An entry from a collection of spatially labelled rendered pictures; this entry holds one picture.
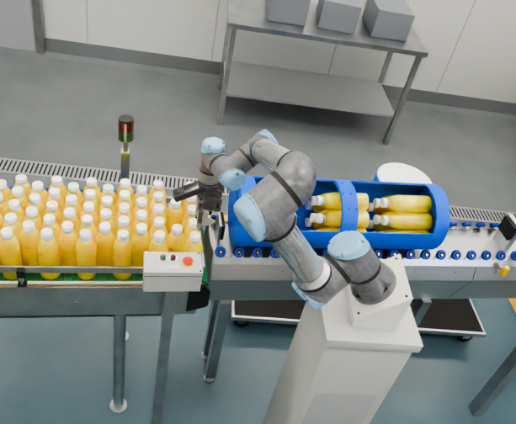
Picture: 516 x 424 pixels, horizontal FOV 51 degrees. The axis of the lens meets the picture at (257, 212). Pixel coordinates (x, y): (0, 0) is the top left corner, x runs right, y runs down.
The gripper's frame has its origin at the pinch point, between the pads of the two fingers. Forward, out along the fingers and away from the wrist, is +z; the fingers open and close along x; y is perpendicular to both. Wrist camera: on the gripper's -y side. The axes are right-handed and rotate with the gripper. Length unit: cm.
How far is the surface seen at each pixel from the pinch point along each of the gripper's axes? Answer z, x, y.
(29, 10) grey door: 74, 354, -115
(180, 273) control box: 6.9, -18.5, -6.2
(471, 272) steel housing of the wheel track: 29, 3, 127
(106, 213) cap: 5.0, 9.6, -32.0
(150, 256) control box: 6.3, -10.8, -16.3
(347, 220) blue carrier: 0, 3, 59
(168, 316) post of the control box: 34.1, -15.4, -8.3
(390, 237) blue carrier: 7, 1, 79
